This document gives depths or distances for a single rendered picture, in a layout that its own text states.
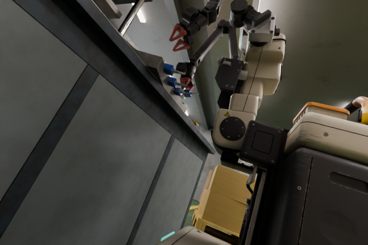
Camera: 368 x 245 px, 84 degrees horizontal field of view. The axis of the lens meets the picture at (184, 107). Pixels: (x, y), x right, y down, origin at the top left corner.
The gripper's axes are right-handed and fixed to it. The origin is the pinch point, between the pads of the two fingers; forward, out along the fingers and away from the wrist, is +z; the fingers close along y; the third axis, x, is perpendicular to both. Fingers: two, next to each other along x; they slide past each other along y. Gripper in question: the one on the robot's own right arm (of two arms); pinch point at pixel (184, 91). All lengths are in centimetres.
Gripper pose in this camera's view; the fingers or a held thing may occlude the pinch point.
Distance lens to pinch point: 126.8
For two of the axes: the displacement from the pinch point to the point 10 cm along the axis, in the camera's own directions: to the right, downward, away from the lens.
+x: 9.1, 0.4, -4.1
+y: -3.2, -5.7, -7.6
